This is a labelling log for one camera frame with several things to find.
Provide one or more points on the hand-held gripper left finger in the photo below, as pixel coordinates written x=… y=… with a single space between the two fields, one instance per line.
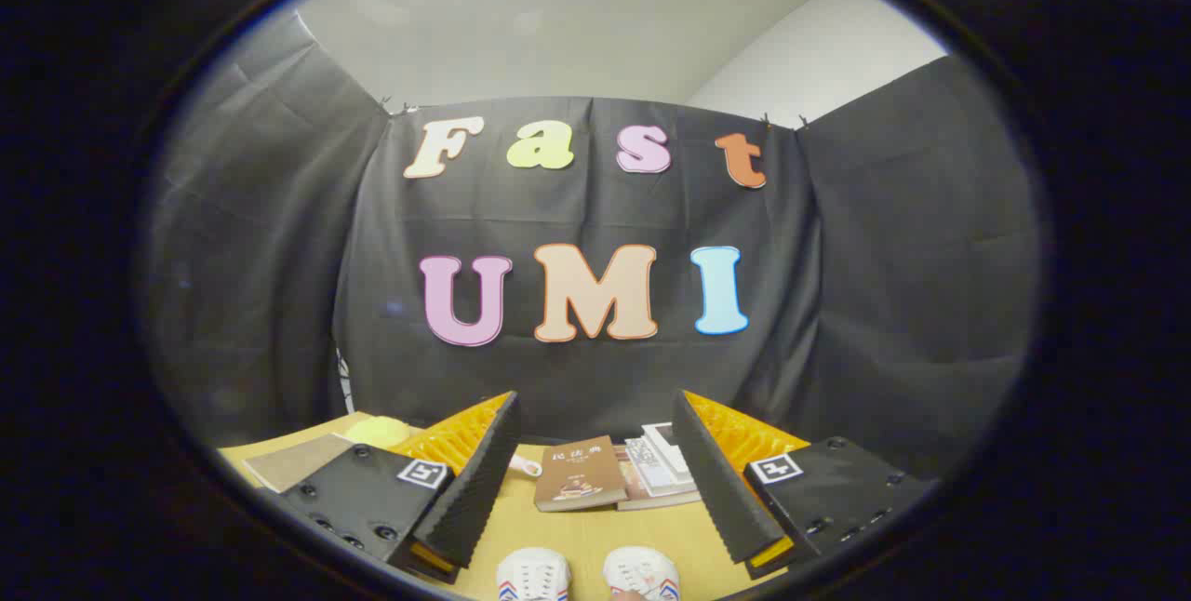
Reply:
x=470 y=489

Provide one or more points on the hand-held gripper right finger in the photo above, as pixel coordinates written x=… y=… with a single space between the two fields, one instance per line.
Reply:
x=716 y=489

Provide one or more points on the white canvas shoe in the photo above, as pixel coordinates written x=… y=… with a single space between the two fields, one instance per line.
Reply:
x=532 y=578
x=642 y=573

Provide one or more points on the brown storage box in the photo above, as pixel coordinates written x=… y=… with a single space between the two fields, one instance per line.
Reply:
x=298 y=461

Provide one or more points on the open white book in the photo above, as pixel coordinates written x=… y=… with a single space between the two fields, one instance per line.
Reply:
x=659 y=461

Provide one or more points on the green and pink plush toy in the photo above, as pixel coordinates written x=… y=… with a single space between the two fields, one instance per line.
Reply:
x=526 y=465

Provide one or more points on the pale pink book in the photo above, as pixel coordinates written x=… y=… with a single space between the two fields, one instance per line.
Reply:
x=651 y=500

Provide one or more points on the brown cover book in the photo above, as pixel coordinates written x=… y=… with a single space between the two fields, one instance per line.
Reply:
x=579 y=475

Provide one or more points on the yellow plush toy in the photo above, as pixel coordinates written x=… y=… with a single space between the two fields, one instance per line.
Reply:
x=377 y=431

